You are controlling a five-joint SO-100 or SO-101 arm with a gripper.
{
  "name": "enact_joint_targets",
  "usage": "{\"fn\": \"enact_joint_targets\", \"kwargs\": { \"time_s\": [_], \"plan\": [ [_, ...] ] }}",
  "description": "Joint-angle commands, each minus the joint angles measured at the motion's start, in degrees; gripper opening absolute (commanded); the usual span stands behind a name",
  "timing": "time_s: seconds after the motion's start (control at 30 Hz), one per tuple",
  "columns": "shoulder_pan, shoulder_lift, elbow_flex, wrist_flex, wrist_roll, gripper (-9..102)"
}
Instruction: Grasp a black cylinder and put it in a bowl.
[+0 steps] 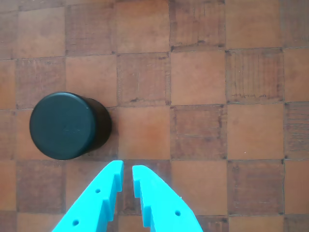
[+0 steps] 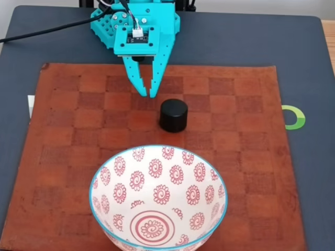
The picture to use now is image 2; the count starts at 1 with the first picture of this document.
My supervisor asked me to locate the black cylinder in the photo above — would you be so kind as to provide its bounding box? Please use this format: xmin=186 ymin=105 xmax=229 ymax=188
xmin=159 ymin=98 xmax=189 ymax=133

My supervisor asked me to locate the white bowl with red flowers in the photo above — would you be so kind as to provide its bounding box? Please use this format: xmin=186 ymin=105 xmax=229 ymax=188
xmin=88 ymin=144 xmax=229 ymax=251

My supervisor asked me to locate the brown checkered leather board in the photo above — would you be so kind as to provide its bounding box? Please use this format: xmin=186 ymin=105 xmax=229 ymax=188
xmin=0 ymin=62 xmax=308 ymax=251

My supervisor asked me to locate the white paper piece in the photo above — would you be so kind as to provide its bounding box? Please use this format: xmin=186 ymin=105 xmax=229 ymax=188
xmin=27 ymin=95 xmax=36 ymax=119

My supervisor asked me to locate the black camera cable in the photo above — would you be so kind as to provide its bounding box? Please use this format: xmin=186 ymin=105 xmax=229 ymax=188
xmin=120 ymin=0 xmax=140 ymax=31

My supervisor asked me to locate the teal framed camera module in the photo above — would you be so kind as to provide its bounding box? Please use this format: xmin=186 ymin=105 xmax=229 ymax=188
xmin=113 ymin=25 xmax=161 ymax=64

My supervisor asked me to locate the black power cable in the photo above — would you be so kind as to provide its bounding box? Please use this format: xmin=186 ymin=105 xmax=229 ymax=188
xmin=0 ymin=5 xmax=110 ymax=44

